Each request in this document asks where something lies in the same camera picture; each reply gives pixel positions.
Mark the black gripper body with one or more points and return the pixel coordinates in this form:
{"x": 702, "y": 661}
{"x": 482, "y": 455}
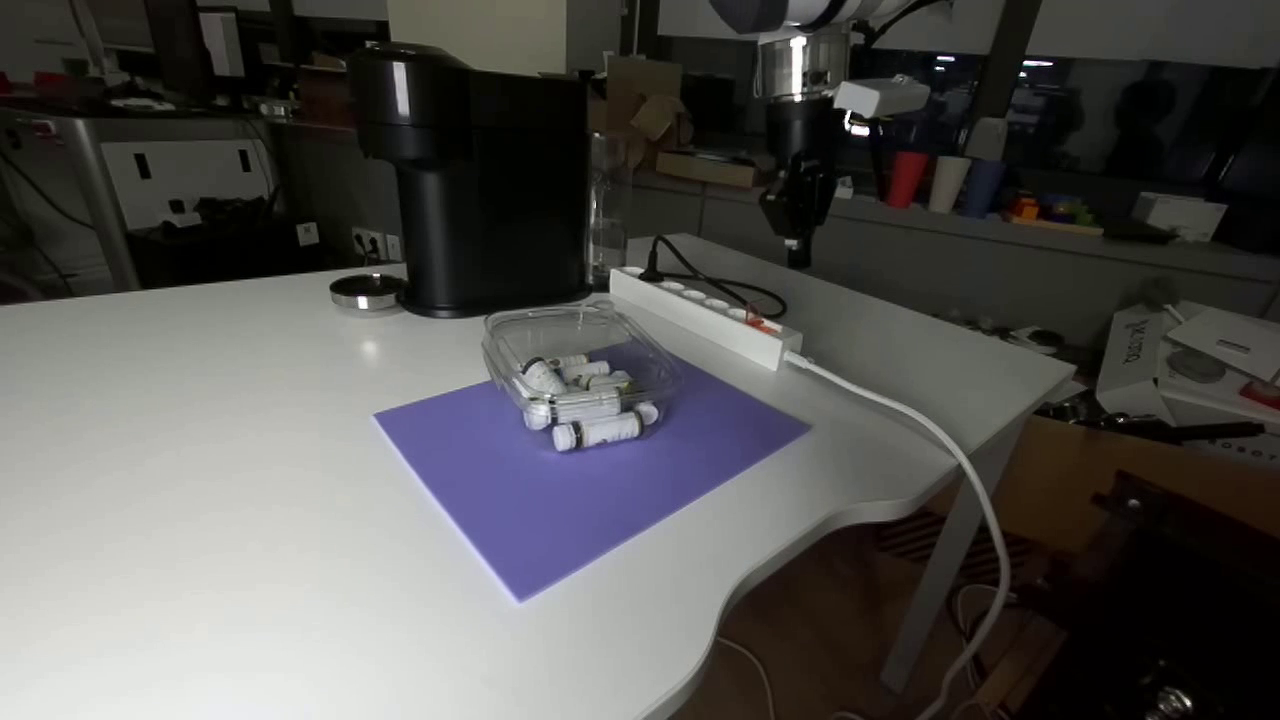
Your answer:
{"x": 802, "y": 162}

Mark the white power strip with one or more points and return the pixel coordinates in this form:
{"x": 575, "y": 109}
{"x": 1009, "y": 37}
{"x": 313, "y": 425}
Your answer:
{"x": 693, "y": 314}

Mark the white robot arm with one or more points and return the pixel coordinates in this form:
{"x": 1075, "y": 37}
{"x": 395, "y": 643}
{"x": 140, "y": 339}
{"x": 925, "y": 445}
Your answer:
{"x": 802, "y": 53}

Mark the red cup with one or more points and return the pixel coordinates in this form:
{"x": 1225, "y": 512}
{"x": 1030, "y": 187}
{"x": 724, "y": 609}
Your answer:
{"x": 906, "y": 176}

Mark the grey cabinet row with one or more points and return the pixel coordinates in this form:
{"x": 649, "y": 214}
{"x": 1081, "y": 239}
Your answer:
{"x": 935, "y": 267}

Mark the white cup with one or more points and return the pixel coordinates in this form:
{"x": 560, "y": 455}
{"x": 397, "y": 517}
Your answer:
{"x": 948, "y": 187}

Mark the blue cup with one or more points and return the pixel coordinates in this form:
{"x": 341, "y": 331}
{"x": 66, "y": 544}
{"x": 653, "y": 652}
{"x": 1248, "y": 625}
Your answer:
{"x": 981, "y": 190}

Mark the clear water tank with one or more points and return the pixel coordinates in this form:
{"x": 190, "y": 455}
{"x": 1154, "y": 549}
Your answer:
{"x": 608, "y": 203}

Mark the clear plastic container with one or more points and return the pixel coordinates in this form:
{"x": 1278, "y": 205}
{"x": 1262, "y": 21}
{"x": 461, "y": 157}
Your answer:
{"x": 560, "y": 324}

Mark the white vial with dark cap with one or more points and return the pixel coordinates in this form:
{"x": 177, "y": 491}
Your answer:
{"x": 605, "y": 430}

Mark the black coffee machine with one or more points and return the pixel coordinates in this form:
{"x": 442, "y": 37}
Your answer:
{"x": 495, "y": 187}

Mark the metal table leg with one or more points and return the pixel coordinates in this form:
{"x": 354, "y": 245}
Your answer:
{"x": 941, "y": 562}

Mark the purple mat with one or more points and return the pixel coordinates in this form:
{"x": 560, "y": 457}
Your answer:
{"x": 560, "y": 521}

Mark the small white box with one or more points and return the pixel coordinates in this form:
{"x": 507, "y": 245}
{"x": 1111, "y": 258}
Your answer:
{"x": 1182, "y": 216}

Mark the large white cardboard box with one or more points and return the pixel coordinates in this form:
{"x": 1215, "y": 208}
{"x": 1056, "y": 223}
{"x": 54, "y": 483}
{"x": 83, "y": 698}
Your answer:
{"x": 1184, "y": 364}

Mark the round silver drip tray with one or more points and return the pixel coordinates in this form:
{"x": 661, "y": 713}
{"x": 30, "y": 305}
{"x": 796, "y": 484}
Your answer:
{"x": 367, "y": 288}

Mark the white panel with sockets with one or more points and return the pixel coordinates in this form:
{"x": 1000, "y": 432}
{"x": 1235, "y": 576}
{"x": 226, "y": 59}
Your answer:
{"x": 187, "y": 181}

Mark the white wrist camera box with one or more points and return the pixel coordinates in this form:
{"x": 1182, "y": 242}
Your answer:
{"x": 882, "y": 98}

